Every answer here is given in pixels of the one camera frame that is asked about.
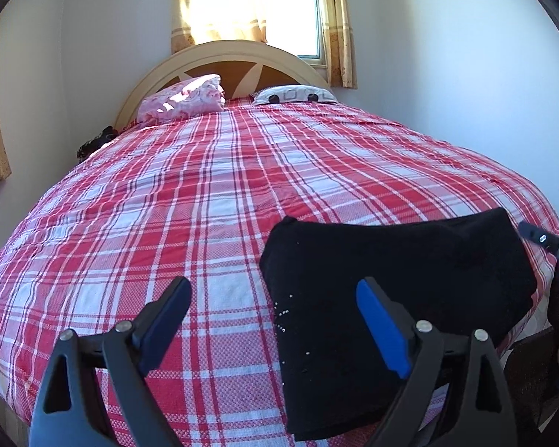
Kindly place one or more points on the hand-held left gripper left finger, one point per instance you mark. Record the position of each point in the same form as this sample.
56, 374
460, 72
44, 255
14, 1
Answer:
165, 330

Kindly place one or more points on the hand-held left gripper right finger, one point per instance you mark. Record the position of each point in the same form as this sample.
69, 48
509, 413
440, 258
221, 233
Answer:
384, 330

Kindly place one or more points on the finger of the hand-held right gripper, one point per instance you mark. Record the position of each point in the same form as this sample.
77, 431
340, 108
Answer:
538, 235

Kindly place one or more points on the black pants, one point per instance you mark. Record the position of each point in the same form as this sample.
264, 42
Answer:
400, 251

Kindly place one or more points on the red plaid blanket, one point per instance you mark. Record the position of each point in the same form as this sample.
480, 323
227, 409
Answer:
191, 186

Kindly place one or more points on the dark cloth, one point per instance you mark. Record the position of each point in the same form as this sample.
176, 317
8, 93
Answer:
95, 142

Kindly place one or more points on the pink floral pillow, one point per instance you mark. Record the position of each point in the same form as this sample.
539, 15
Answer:
186, 98

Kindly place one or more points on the white patterned pillow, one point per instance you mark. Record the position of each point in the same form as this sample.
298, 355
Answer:
293, 94

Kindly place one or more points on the cream wooden headboard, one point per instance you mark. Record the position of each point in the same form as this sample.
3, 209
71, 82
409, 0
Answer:
233, 58

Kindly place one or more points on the window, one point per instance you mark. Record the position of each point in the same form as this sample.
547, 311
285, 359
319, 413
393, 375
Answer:
293, 14

